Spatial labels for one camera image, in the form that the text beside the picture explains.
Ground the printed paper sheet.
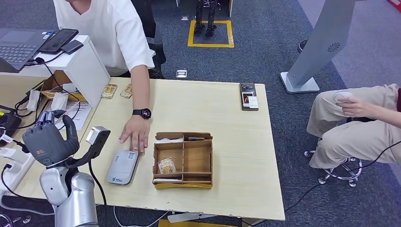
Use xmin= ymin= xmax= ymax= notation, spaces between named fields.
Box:
xmin=54 ymin=102 xmax=92 ymax=131

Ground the black laptop cable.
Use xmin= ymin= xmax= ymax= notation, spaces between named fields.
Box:
xmin=26 ymin=52 xmax=82 ymax=132

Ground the white packet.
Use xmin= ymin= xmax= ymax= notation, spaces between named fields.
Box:
xmin=51 ymin=92 xmax=69 ymax=111
xmin=26 ymin=90 xmax=41 ymax=112

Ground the open cardboard box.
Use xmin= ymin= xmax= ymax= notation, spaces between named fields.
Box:
xmin=41 ymin=70 xmax=87 ymax=103

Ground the white floor cable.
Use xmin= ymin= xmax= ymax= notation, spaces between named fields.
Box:
xmin=0 ymin=194 xmax=55 ymax=217

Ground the yellow forest picture card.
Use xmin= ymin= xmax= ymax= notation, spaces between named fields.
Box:
xmin=157 ymin=157 xmax=177 ymax=175

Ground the white desk riser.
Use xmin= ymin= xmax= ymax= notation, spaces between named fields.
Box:
xmin=0 ymin=34 xmax=111 ymax=109

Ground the black joystick device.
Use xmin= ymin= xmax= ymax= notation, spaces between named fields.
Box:
xmin=0 ymin=111 xmax=23 ymax=146

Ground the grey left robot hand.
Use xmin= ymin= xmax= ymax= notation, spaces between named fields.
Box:
xmin=22 ymin=110 xmax=80 ymax=168

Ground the chrome wheeled stool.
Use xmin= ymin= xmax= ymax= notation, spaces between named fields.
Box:
xmin=304 ymin=149 xmax=363 ymax=188

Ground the black power strip cable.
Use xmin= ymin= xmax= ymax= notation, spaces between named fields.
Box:
xmin=0 ymin=163 xmax=54 ymax=201

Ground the white power strip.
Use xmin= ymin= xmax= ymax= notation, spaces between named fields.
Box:
xmin=0 ymin=147 xmax=35 ymax=195

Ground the person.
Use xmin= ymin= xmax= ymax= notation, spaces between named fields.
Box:
xmin=306 ymin=83 xmax=401 ymax=170
xmin=52 ymin=0 xmax=157 ymax=154

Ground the large black smartphone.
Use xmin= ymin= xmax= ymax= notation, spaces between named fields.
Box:
xmin=38 ymin=28 xmax=79 ymax=54

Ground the black floor cable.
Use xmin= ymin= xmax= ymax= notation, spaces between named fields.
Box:
xmin=241 ymin=141 xmax=401 ymax=226

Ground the person's hand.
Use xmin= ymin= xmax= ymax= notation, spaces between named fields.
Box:
xmin=337 ymin=95 xmax=372 ymax=118

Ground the standing humanoid robot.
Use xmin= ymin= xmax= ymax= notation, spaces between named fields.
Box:
xmin=193 ymin=0 xmax=218 ymax=37

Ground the wooden organizer box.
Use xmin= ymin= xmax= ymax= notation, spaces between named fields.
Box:
xmin=152 ymin=131 xmax=214 ymax=190

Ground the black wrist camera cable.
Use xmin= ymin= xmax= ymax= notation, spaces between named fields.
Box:
xmin=88 ymin=159 xmax=108 ymax=207

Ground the person's left hand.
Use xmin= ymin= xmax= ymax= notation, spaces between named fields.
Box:
xmin=118 ymin=115 xmax=151 ymax=154

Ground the small black power bank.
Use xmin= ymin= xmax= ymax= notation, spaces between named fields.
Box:
xmin=60 ymin=39 xmax=84 ymax=55

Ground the white round controller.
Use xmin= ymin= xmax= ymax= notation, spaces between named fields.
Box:
xmin=332 ymin=91 xmax=354 ymax=104

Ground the smartphone with photo case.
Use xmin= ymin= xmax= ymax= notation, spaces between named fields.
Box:
xmin=239 ymin=82 xmax=260 ymax=112

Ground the grey kiosk stand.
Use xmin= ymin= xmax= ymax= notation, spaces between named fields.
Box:
xmin=279 ymin=0 xmax=358 ymax=95

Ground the grey laptop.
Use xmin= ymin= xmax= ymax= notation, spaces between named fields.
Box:
xmin=0 ymin=28 xmax=55 ymax=72

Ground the black wristwatch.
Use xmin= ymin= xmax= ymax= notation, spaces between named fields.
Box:
xmin=131 ymin=108 xmax=152 ymax=120

